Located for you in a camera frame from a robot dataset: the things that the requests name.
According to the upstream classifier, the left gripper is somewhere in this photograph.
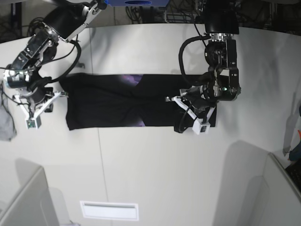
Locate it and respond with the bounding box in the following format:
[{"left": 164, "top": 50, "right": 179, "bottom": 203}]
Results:
[{"left": 165, "top": 85, "right": 218, "bottom": 120}]

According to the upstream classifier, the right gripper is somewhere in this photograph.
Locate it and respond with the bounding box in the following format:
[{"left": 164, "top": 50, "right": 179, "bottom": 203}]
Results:
[{"left": 13, "top": 79, "right": 68, "bottom": 118}]

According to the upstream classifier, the black T-shirt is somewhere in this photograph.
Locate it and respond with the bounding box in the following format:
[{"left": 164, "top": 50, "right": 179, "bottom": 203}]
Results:
[{"left": 58, "top": 73, "right": 218, "bottom": 131}]

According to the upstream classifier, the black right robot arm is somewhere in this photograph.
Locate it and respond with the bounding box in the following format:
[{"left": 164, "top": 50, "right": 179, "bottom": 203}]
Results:
[{"left": 3, "top": 0, "right": 108, "bottom": 120}]

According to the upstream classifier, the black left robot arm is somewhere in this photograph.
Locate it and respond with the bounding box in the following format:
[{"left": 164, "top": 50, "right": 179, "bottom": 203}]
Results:
[{"left": 176, "top": 0, "right": 241, "bottom": 120}]

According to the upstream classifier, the grey cloth at left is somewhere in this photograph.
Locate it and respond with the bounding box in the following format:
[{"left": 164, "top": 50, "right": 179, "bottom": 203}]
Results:
[{"left": 0, "top": 82, "right": 17, "bottom": 142}]

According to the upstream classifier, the white partition panel left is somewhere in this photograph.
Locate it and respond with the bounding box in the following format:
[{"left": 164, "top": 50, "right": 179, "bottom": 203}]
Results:
[{"left": 0, "top": 166, "right": 60, "bottom": 226}]

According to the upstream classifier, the white partition panel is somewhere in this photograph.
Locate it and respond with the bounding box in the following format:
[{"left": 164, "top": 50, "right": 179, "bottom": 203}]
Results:
[
  {"left": 261, "top": 153, "right": 301, "bottom": 226},
  {"left": 0, "top": 166, "right": 60, "bottom": 226}
]

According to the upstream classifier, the blue box at top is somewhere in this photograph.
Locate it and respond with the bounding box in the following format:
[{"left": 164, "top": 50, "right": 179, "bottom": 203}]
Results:
[{"left": 104, "top": 0, "right": 169, "bottom": 7}]

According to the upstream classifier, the blue orange object right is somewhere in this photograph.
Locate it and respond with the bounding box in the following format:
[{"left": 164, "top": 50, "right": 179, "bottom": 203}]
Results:
[{"left": 288, "top": 142, "right": 301, "bottom": 161}]

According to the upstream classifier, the black keyboard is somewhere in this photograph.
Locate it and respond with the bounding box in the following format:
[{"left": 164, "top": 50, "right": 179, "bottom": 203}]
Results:
[{"left": 285, "top": 161, "right": 301, "bottom": 190}]

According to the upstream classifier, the white partition panel right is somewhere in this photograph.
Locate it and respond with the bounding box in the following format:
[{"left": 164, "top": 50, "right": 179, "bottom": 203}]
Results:
[{"left": 261, "top": 153, "right": 301, "bottom": 226}]

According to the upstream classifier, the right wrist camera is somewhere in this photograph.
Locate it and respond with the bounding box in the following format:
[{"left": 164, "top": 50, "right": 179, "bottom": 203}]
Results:
[{"left": 25, "top": 117, "right": 41, "bottom": 129}]

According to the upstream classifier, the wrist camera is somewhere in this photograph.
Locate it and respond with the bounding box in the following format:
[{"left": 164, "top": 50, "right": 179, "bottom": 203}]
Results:
[
  {"left": 25, "top": 117, "right": 41, "bottom": 129},
  {"left": 192, "top": 118, "right": 211, "bottom": 135}
]

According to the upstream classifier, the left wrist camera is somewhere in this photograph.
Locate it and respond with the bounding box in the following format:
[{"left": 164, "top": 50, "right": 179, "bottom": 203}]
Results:
[{"left": 192, "top": 118, "right": 211, "bottom": 135}]

